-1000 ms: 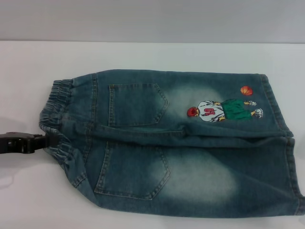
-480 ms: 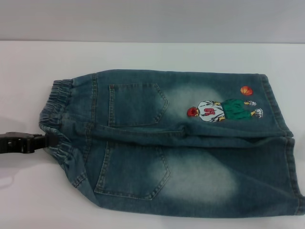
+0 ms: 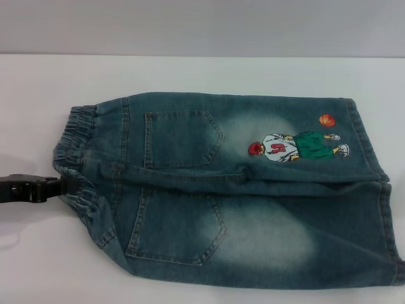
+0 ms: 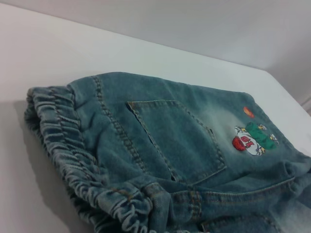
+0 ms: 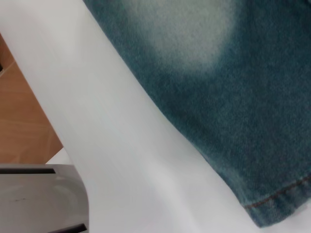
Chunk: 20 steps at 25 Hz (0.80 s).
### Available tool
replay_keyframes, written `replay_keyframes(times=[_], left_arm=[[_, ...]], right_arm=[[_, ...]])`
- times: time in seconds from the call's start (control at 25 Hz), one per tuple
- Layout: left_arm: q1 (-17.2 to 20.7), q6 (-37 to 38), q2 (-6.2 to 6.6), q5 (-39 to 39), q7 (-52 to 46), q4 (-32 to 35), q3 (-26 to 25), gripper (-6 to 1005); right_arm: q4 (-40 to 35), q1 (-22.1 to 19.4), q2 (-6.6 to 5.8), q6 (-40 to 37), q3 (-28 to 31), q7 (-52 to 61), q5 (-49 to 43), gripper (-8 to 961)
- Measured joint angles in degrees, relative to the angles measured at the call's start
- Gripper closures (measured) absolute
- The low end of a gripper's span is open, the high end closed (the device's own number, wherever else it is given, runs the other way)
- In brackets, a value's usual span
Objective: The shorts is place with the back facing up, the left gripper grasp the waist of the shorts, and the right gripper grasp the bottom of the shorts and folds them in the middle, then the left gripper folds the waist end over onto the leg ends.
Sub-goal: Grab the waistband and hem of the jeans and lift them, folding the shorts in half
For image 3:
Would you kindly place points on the blue denim shorts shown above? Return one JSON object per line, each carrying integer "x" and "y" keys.
{"x": 196, "y": 196}

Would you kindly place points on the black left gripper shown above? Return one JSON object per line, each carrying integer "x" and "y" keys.
{"x": 22, "y": 190}

